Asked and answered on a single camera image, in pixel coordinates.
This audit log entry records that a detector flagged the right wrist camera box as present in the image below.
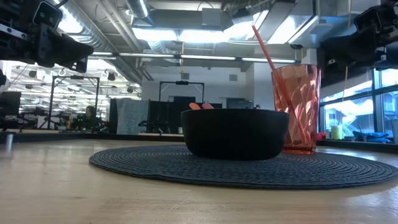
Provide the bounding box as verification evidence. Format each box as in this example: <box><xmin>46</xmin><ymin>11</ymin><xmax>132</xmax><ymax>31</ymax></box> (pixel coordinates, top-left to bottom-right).
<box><xmin>353</xmin><ymin>6</ymin><xmax>382</xmax><ymax>33</ymax></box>

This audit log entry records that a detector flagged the red faceted plastic cup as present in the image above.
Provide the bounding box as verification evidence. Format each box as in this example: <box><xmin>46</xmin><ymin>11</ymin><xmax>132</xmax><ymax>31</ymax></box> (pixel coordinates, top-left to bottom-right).
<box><xmin>271</xmin><ymin>63</ymin><xmax>322</xmax><ymax>156</ymax></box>

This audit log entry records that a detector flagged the red drinking straw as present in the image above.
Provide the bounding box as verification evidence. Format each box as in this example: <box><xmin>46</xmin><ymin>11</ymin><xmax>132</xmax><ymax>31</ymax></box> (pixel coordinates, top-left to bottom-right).
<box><xmin>251</xmin><ymin>25</ymin><xmax>308</xmax><ymax>144</ymax></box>

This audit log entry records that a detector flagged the black monitor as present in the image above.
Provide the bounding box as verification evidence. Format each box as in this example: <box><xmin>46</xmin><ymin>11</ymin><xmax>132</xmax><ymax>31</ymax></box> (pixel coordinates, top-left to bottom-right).
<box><xmin>0</xmin><ymin>91</ymin><xmax>22</xmax><ymax>117</ymax></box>

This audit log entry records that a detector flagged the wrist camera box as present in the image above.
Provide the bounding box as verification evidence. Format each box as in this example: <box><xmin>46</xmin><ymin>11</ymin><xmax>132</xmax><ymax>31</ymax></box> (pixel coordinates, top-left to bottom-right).
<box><xmin>353</xmin><ymin>6</ymin><xmax>382</xmax><ymax>33</ymax></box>
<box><xmin>32</xmin><ymin>1</ymin><xmax>64</xmax><ymax>29</ymax></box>

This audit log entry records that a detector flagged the blue cloth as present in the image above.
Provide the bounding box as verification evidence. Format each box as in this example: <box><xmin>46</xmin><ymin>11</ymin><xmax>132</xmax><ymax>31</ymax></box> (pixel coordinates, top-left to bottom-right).
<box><xmin>352</xmin><ymin>130</ymin><xmax>393</xmax><ymax>144</ymax></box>

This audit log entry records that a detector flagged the long ceiling strip light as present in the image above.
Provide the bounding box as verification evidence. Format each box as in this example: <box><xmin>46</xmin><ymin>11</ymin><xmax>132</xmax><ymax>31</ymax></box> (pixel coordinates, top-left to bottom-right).
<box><xmin>88</xmin><ymin>50</ymin><xmax>301</xmax><ymax>65</ymax></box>

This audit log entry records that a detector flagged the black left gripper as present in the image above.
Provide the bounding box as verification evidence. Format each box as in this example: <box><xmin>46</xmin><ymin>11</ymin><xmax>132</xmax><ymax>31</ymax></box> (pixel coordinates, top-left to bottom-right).
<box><xmin>0</xmin><ymin>0</ymin><xmax>95</xmax><ymax>73</ymax></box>

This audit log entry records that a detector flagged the person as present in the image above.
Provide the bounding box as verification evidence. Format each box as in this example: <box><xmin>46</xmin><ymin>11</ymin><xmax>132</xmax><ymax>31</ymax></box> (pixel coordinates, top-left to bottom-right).
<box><xmin>70</xmin><ymin>105</ymin><xmax>102</xmax><ymax>131</ymax></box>

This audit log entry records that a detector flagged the black bowl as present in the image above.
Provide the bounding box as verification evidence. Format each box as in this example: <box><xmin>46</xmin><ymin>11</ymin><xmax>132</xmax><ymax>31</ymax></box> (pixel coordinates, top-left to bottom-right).
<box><xmin>180</xmin><ymin>108</ymin><xmax>290</xmax><ymax>161</ymax></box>

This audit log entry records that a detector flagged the dark shelf unit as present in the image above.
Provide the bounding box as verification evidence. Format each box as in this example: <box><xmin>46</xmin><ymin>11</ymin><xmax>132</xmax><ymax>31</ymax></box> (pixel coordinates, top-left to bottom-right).
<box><xmin>226</xmin><ymin>98</ymin><xmax>255</xmax><ymax>110</ymax></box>

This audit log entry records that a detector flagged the black metal frame stand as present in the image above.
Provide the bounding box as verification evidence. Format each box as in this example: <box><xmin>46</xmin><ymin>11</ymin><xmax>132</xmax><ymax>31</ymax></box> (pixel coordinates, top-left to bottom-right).
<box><xmin>47</xmin><ymin>75</ymin><xmax>101</xmax><ymax>130</ymax></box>

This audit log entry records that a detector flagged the grey cloth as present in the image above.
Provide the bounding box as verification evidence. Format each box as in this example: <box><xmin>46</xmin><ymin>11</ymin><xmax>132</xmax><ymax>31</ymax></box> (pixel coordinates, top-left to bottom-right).
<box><xmin>115</xmin><ymin>98</ymin><xmax>150</xmax><ymax>135</ymax></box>

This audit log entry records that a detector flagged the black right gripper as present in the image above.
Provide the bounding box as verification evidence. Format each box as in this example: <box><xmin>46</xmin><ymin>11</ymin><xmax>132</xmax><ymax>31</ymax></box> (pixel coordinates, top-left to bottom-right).
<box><xmin>320</xmin><ymin>0</ymin><xmax>398</xmax><ymax>70</ymax></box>

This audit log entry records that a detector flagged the round dark woven placemat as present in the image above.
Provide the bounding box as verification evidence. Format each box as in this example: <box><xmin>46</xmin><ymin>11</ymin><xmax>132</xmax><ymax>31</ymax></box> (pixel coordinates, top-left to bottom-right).
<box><xmin>88</xmin><ymin>144</ymin><xmax>398</xmax><ymax>190</ymax></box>

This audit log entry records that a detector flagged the yellow-green cup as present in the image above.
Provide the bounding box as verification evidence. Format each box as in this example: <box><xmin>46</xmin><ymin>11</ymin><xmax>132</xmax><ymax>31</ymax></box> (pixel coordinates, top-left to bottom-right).
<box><xmin>330</xmin><ymin>124</ymin><xmax>343</xmax><ymax>141</ymax></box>

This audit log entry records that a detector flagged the black frame with camera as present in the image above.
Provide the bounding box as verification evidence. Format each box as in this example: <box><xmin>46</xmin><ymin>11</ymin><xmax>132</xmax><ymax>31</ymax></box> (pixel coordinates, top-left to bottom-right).
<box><xmin>159</xmin><ymin>80</ymin><xmax>206</xmax><ymax>103</ymax></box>

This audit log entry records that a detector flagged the silver ventilation duct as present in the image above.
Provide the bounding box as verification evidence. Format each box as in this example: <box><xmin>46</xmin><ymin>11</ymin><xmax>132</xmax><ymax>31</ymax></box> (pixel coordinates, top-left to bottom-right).
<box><xmin>126</xmin><ymin>0</ymin><xmax>150</xmax><ymax>19</ymax></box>

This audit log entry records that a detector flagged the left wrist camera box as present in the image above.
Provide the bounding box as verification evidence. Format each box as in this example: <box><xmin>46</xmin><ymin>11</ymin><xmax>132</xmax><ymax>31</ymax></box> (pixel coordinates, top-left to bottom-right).
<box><xmin>32</xmin><ymin>1</ymin><xmax>64</xmax><ymax>29</ymax></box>

